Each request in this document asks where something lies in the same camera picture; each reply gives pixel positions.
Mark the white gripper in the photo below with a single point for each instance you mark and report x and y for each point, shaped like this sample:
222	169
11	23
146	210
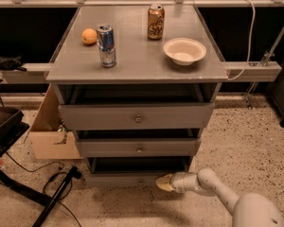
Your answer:
179	183

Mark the black stand leg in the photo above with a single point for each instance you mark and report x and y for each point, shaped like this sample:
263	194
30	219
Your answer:
66	183

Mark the grey middle drawer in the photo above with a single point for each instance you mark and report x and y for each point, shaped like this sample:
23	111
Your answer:
137	143

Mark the black tray on stand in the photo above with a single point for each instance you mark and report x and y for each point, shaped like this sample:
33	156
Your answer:
12	127

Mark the orange fruit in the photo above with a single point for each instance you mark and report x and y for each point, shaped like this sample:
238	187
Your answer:
89	36

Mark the grey top drawer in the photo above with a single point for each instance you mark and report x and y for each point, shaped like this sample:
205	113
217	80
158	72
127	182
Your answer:
137	113

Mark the blue silver energy drink can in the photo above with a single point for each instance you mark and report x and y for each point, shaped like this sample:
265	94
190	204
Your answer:
106	45

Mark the brown gold soda can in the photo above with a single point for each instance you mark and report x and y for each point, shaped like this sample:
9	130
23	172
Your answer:
156	19

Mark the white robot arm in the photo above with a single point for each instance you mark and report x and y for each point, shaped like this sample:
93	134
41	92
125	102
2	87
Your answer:
248	210

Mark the grey wooden drawer cabinet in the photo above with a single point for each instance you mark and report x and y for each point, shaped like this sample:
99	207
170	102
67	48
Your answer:
74	92

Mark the cardboard box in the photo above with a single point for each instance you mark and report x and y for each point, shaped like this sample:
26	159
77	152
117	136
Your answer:
49	137

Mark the grey drawer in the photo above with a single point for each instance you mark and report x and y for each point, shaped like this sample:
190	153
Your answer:
137	113
137	143
123	178

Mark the metal rail frame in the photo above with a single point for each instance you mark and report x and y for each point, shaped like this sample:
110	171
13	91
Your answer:
252	71

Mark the black object on rail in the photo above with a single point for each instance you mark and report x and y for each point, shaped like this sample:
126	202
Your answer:
10	63

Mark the grey bottom drawer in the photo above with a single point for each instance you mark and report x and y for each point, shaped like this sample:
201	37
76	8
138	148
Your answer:
123	178

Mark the white paper bowl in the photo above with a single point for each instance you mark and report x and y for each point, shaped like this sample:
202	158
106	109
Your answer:
184	51

